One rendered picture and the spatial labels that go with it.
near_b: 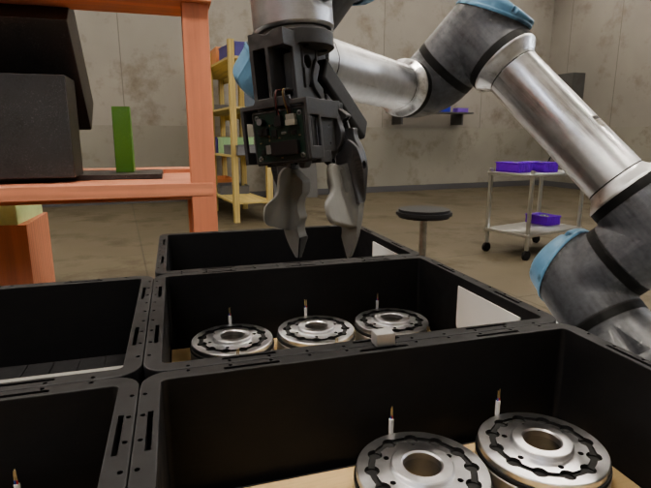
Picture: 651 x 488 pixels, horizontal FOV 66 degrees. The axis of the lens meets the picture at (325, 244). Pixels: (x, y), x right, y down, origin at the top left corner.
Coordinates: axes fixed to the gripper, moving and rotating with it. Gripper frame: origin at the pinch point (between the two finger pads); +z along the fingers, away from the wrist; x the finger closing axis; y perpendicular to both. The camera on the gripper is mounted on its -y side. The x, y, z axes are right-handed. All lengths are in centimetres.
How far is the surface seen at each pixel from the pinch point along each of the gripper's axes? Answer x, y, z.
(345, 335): -3.8, -9.7, 13.6
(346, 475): 6.0, 10.7, 18.0
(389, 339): 8.7, 5.5, 7.6
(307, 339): -7.5, -6.5, 13.3
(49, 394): -9.5, 25.0, 6.4
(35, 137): -161, -72, -29
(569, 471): 22.7, 6.0, 16.6
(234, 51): -374, -479, -158
